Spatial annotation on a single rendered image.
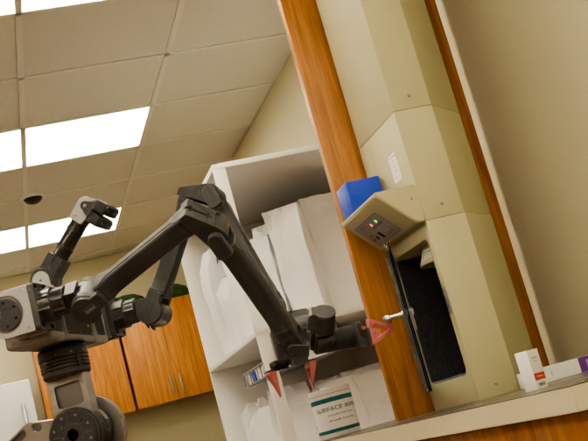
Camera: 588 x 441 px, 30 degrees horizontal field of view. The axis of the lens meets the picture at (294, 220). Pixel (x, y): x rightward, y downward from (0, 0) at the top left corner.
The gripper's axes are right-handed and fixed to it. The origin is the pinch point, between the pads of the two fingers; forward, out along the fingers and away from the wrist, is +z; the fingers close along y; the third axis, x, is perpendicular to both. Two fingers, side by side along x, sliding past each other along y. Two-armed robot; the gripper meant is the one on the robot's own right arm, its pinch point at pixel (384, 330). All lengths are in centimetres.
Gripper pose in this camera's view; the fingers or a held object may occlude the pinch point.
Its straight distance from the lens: 285.7
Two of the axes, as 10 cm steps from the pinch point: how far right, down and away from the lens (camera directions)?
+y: -2.6, 2.0, 9.4
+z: 9.4, -1.4, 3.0
